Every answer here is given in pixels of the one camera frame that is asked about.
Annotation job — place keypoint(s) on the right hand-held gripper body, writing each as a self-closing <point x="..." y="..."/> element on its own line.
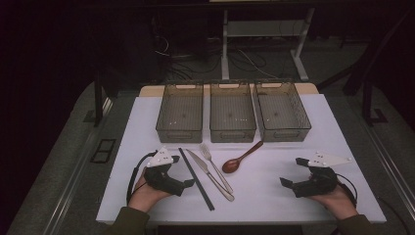
<point x="318" y="184"/>

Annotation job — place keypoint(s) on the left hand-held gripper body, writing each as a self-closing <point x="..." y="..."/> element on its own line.
<point x="160" y="178"/>

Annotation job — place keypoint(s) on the person's left hand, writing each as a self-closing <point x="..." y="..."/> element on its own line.
<point x="143" y="196"/>

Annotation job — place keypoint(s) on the person's right hand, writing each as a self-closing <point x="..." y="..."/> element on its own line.
<point x="336" y="202"/>

